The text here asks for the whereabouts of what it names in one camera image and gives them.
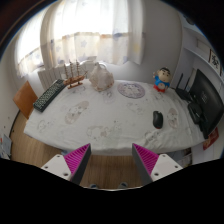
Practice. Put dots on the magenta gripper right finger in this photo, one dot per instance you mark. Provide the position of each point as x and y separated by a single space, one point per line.
152 166

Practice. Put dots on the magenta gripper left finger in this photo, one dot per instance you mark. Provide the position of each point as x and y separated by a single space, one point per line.
70 167

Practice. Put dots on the black computer mouse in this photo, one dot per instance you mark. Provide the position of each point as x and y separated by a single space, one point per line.
157 119

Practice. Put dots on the round purple patterned mouse pad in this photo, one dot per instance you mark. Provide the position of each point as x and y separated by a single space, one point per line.
131 90

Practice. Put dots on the white patterned tablecloth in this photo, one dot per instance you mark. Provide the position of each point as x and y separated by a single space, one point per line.
111 122

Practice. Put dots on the red paper item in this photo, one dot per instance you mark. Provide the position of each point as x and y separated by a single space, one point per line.
211 139

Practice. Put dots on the black wifi router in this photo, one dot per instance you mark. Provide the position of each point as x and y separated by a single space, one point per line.
183 93

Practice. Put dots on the black computer monitor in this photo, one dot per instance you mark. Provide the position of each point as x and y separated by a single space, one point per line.
206 107

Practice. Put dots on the black keyboard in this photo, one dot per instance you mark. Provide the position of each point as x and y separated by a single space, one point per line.
49 95

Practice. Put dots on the wooden chair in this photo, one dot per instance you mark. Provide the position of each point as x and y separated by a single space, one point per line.
24 99

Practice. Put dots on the wooden model sailing ship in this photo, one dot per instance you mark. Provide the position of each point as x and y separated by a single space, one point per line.
78 74

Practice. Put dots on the cartoon boy figurine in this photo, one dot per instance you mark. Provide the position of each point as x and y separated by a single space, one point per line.
162 79

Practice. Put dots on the white crumpled plastic bag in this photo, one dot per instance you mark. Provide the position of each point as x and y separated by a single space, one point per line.
100 78

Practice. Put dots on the framed calligraphy picture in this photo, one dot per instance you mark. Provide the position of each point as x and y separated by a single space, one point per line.
214 61

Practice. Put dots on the white sheer curtain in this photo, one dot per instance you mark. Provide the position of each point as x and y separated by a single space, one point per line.
66 31

